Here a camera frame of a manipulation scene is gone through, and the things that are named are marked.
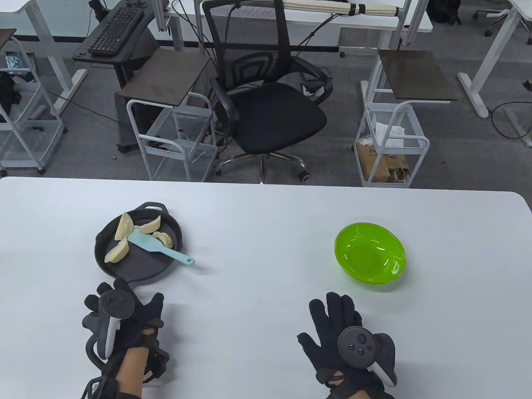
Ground person's left hand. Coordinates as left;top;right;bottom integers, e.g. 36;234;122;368
84;277;165;363

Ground person's right hand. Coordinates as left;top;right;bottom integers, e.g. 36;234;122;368
297;292;385;389

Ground black cast iron frying pan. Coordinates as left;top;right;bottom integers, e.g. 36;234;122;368
94;202;184;291

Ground pale cream dumpling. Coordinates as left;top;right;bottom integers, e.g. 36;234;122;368
114;212;134;242
133;216;163;234
152;231;175;250
103;238;131;264

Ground light blue dessert spatula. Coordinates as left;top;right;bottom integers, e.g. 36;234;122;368
127;228;195;266

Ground green plastic bowl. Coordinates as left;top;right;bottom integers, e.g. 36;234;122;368
334;223;406;284

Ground person's left forearm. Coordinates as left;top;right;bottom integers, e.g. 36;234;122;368
85;347;169;399

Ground person's right forearm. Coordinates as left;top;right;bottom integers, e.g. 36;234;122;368
325;380;396;399

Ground black and white left controller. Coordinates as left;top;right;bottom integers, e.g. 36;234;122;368
82;290;136;366

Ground black and white controller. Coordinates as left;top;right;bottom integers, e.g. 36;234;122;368
337;327;398;388
82;290;136;366

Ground black and white right controller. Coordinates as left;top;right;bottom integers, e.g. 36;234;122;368
337;327;398;388

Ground brown paper bag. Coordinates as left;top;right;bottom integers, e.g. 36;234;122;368
356;140;411;183

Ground black computer tower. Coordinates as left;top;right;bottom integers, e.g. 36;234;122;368
116;92;175;153

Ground white paper sheets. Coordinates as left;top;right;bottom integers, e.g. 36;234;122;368
374;123;406;147

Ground black mesh office chair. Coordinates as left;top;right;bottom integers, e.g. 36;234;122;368
201;0;334;185

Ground white cart with dark top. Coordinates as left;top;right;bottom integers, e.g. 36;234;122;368
0;28;68;175
116;49;219;182
355;49;458;188

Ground dark keyboard stand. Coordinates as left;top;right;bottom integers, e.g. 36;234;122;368
72;0;163;90

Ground white desk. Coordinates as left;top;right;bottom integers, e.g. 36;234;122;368
457;0;532;119
152;0;433;52
0;0;89;119

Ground silver foil packet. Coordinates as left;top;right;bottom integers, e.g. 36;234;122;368
4;52;36;81

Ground black keyboard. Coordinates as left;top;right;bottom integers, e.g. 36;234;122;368
88;6;145;57

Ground black backpack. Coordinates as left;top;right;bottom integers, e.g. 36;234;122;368
426;0;463;25

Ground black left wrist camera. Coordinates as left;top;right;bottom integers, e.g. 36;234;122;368
143;348;170;386

